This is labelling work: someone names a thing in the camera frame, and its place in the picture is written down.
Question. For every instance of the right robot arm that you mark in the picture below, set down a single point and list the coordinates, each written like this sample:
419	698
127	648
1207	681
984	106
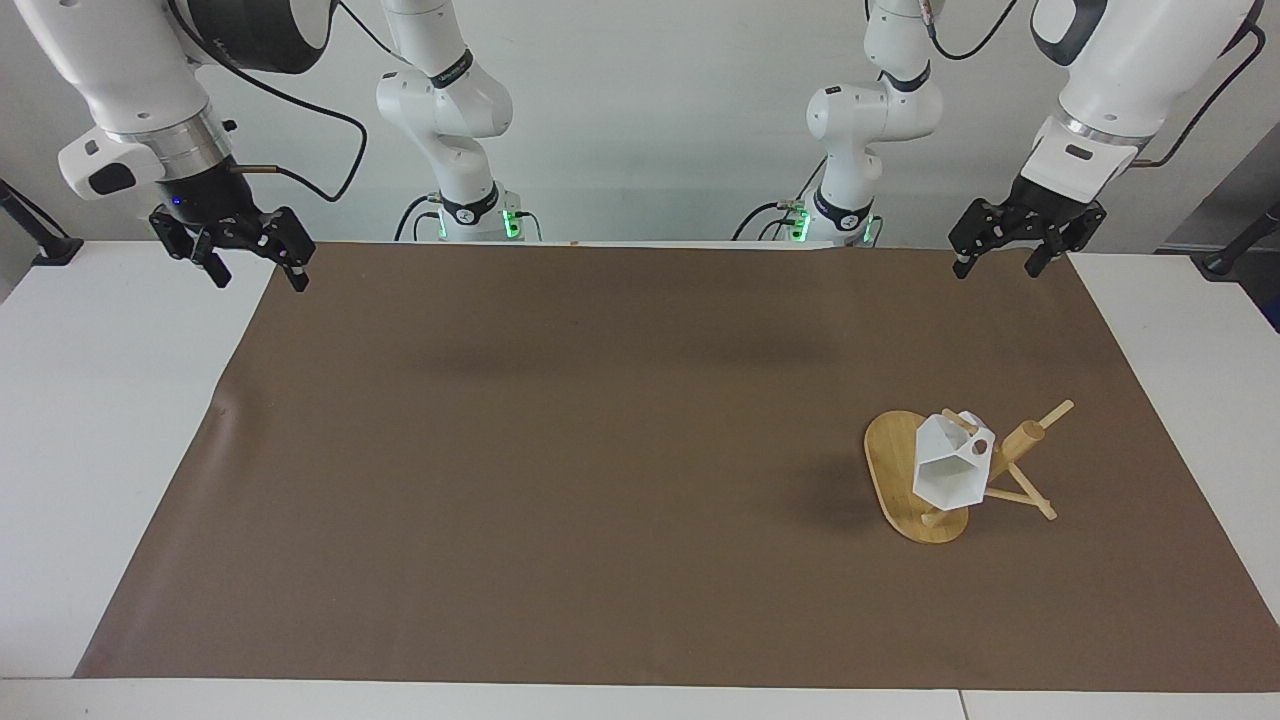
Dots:
445	100

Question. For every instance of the white faceted cup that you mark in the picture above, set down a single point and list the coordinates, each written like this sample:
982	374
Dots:
940	445

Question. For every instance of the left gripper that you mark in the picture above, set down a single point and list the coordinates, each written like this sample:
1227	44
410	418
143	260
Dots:
1050	208

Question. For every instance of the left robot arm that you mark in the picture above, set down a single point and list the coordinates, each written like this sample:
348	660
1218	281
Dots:
865	110

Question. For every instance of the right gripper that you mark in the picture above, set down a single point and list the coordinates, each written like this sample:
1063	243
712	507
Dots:
212	200

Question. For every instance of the black stand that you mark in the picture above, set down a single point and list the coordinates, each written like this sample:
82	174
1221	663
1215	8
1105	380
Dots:
50	245
1235	250

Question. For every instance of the wooden cup rack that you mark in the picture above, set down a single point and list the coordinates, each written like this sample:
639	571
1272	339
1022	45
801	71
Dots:
890	470

